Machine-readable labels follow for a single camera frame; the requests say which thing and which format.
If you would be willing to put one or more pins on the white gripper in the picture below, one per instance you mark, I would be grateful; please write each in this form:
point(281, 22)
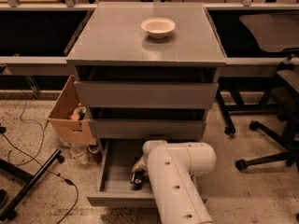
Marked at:
point(143, 161)

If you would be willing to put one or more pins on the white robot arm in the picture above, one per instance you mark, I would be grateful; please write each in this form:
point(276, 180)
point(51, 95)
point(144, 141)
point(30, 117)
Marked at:
point(170, 168)

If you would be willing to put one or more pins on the grey bottom drawer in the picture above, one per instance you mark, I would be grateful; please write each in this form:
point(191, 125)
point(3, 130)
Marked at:
point(114, 187)

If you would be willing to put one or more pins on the grey drawer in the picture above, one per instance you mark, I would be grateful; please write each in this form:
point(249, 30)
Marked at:
point(114, 187)
point(146, 87)
point(148, 123)

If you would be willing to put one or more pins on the grey middle drawer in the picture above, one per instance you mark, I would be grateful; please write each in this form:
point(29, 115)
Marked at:
point(148, 123)

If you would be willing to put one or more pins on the grey top drawer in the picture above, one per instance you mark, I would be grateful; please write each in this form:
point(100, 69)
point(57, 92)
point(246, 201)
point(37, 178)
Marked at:
point(146, 87)

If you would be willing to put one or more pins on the grey drawer cabinet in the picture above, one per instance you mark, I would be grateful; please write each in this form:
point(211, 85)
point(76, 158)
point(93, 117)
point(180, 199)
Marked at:
point(113, 37)

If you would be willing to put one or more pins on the white plastic cups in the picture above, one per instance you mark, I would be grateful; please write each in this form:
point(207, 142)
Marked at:
point(83, 154)

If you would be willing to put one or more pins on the brown cardboard box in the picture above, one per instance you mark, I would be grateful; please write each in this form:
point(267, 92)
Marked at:
point(69, 130)

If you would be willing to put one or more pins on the items in cardboard box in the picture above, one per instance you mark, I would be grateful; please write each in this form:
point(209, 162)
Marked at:
point(79, 113)

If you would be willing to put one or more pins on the black stand leg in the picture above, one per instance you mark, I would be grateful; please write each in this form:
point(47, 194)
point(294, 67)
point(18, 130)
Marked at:
point(29, 180)

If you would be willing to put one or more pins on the white paper bowl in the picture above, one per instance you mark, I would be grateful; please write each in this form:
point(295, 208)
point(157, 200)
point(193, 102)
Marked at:
point(158, 27)

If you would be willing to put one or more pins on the black office chair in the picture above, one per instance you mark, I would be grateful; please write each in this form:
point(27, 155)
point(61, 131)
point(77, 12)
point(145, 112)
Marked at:
point(286, 96)

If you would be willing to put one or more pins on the black table leg frame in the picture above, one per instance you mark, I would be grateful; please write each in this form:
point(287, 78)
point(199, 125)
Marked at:
point(240, 107)

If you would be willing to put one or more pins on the grey metal bench frame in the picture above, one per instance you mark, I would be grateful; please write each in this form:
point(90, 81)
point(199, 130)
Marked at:
point(38, 41)

